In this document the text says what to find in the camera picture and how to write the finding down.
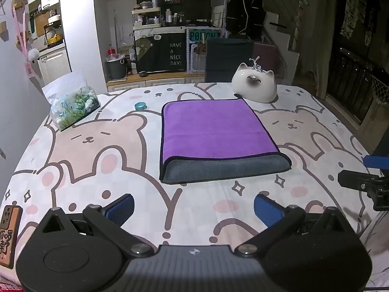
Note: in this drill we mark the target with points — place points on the dark chair back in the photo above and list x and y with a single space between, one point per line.
228 60

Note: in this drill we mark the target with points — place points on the grey trash bin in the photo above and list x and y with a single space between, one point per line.
116 68

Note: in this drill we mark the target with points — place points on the black printed storage box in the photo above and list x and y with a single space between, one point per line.
164 53

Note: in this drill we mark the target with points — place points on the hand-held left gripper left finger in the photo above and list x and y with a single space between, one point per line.
120 210

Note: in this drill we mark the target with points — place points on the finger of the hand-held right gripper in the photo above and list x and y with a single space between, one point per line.
376 161
355 180

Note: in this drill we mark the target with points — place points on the white fluffy pompom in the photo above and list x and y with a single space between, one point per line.
32 54

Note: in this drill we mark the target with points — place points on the plastic tissue pack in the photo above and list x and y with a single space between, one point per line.
73 103

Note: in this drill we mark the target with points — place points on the wooden counter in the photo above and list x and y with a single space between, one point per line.
152 77

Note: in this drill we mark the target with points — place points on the brown printed tag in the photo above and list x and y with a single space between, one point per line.
9 237

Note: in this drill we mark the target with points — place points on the white cat-shaped ceramic ornament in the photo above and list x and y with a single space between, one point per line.
253 85

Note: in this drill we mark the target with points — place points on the bear printed tablecloth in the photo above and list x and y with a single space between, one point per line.
91 158

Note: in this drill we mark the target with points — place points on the maroon chair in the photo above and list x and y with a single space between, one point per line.
265 60

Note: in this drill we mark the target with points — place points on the white shelf rack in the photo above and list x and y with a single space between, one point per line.
146 18

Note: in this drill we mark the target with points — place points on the hanging patterned clothes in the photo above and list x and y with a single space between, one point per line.
357 12

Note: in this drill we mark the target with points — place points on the small teal round tin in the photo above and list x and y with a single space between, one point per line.
140 106

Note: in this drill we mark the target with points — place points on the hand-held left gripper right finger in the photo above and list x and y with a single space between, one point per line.
269 211

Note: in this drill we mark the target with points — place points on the purple and grey towel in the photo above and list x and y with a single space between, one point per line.
212 133

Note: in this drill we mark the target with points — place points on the small silver figurine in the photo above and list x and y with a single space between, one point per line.
255 63

